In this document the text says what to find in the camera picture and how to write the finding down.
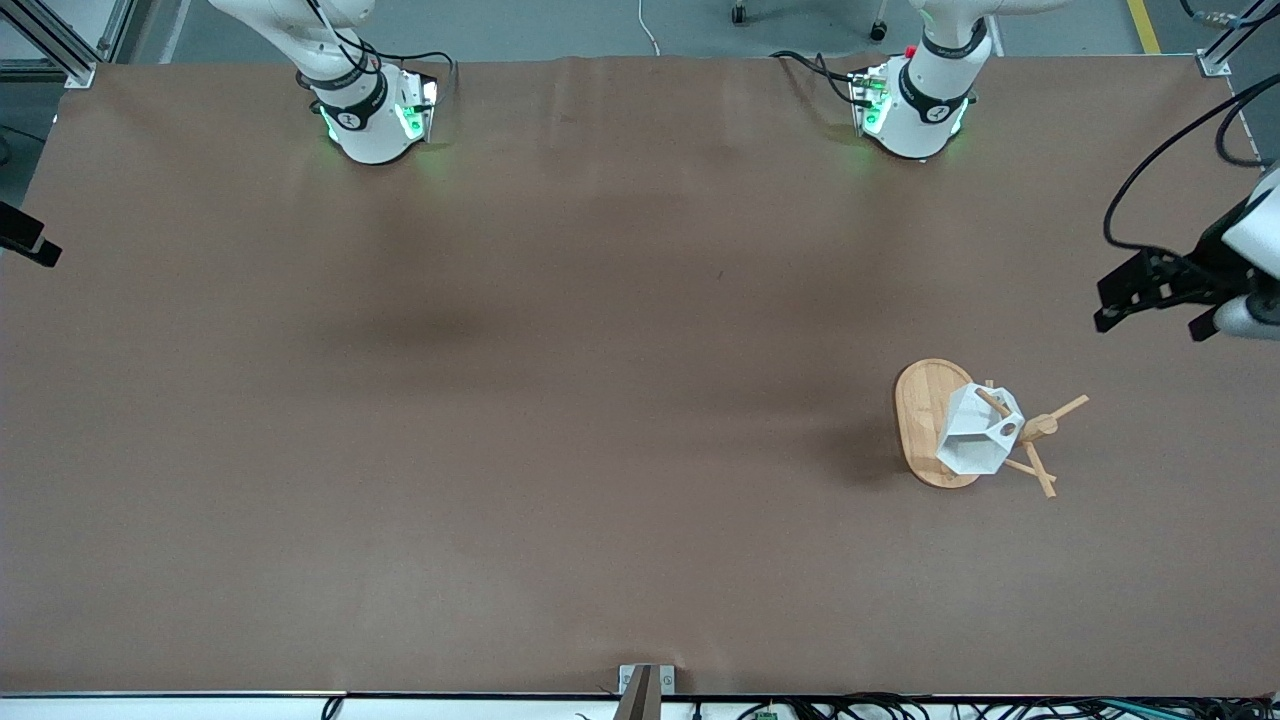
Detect white faceted cup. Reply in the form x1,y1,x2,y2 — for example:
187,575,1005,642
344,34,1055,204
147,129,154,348
935,382,1026,477

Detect wooden cup rack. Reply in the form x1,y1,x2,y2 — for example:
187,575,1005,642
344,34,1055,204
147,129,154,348
893,358,1091,499

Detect brown table cover sheet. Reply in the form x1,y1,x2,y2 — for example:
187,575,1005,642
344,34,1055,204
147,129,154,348
0,55,1280,698

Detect aluminium frame profile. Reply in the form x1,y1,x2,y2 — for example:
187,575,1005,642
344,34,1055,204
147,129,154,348
0,0,101,89
1195,0,1280,79

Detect black left base cable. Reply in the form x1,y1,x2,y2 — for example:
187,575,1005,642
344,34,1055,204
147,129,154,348
770,50,863,107

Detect black cable bundle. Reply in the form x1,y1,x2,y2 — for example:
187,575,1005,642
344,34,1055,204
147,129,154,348
690,693,1280,720

